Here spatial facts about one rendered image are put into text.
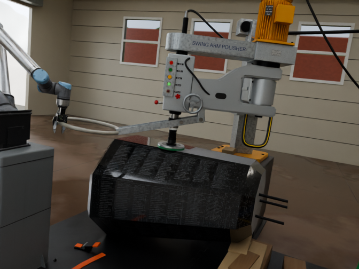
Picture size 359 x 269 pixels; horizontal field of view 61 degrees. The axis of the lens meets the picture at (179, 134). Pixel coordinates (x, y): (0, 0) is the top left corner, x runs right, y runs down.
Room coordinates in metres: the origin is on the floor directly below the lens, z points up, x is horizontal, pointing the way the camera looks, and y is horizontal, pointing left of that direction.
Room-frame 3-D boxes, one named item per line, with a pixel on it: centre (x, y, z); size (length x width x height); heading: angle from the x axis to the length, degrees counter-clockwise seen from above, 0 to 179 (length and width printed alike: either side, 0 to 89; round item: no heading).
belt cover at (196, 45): (2.41, -0.29, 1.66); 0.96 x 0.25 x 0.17; 92
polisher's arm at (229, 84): (2.40, -0.34, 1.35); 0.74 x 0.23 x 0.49; 92
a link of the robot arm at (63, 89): (2.23, 0.87, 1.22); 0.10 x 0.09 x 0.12; 96
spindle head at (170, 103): (2.40, -0.02, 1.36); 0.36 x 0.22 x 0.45; 92
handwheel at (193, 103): (2.28, -0.07, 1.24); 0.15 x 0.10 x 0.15; 92
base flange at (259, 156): (3.07, -0.64, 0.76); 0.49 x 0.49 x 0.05; 65
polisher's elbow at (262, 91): (2.42, -0.60, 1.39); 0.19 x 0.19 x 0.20
